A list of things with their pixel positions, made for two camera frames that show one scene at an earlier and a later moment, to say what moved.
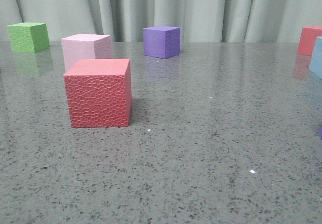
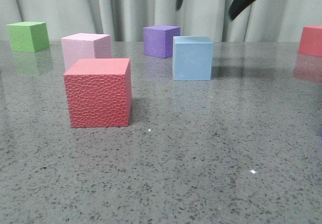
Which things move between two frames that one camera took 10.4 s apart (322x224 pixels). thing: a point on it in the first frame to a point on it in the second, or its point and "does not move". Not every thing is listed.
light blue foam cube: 316,64 to 192,58
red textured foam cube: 99,93 does not move
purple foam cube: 161,41 does not move
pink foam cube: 82,47 does not move
